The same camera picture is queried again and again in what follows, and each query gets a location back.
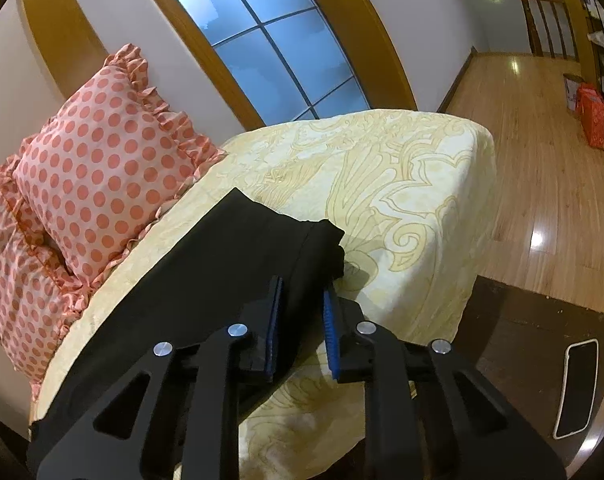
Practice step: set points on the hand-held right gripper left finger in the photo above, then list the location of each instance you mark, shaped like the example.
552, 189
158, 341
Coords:
273, 332

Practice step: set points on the pink polka dot pillow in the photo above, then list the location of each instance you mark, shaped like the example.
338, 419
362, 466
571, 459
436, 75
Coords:
107, 160
17, 280

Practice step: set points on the white smartphone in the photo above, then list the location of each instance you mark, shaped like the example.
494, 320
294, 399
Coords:
577, 387

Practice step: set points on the black pants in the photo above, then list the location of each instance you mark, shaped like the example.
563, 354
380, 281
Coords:
217, 280

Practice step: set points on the yellow patterned bed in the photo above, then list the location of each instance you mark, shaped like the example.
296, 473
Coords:
362, 210

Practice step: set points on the dark wooden nightstand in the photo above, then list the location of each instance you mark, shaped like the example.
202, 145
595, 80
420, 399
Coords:
522, 340

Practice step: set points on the wooden stair railing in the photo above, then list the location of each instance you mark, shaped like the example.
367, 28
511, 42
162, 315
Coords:
544, 22

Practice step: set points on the wooden framed window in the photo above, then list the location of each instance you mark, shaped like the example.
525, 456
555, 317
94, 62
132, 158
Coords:
277, 35

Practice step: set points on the red gift bag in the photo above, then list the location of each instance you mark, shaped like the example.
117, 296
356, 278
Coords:
593, 116

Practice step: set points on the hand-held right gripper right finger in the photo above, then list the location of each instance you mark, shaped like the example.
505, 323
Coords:
331, 332

